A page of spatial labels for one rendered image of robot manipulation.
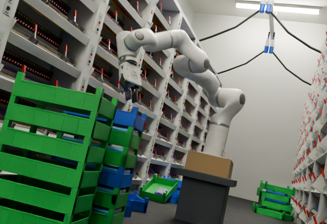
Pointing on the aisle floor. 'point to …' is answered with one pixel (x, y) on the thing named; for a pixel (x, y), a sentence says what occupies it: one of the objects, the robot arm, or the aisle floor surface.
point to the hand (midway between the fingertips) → (131, 96)
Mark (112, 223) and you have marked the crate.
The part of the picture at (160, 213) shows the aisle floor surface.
